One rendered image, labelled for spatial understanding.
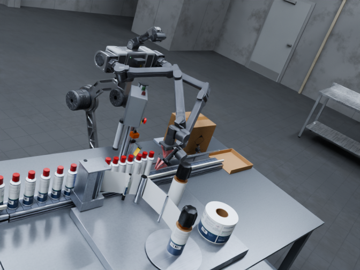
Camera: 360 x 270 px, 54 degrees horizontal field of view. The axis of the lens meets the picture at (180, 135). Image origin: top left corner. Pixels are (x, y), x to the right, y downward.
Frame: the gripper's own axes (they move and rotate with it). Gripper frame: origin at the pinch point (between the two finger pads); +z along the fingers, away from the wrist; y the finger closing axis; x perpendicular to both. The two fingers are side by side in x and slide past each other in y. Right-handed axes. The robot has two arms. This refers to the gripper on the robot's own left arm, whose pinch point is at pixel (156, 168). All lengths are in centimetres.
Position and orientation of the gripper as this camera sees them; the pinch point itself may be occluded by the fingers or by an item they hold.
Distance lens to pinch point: 242.9
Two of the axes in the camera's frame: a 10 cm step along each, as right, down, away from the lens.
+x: 3.8, 4.7, 8.0
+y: 6.1, 5.2, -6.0
